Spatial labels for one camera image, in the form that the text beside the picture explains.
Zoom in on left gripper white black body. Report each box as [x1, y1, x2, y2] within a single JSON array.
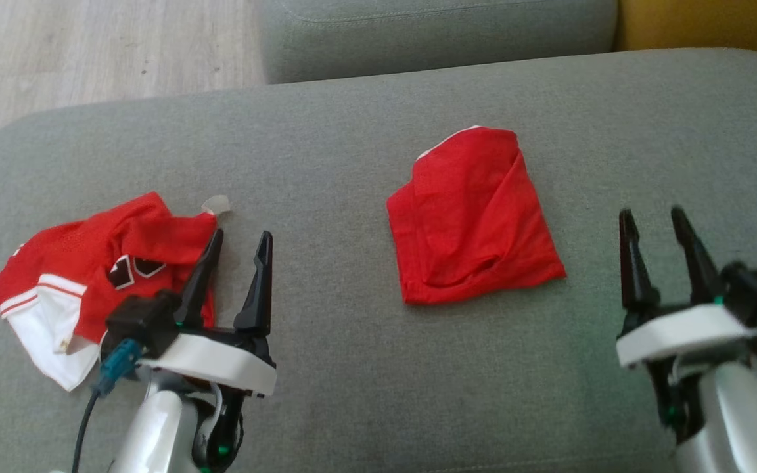
[[139, 325, 278, 399]]

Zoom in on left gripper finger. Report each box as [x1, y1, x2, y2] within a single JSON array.
[[234, 231, 274, 338], [175, 229, 225, 330]]

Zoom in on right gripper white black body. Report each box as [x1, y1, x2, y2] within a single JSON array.
[[617, 304, 757, 369]]

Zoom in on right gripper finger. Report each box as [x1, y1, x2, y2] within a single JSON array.
[[619, 210, 659, 323], [672, 206, 725, 307]]

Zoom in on red and white jersey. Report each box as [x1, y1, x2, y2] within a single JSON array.
[[0, 191, 218, 393]]

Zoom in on red Bulls basketball shorts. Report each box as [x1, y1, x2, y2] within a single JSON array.
[[386, 125, 567, 306]]

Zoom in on large grey sofa seat cushion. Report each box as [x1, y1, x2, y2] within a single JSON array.
[[0, 47, 757, 473]]

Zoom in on yellow and grey sofa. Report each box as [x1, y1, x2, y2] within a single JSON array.
[[615, 0, 757, 70]]

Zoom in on left arm cable teal plug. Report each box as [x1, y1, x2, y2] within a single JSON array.
[[72, 338, 145, 473]]

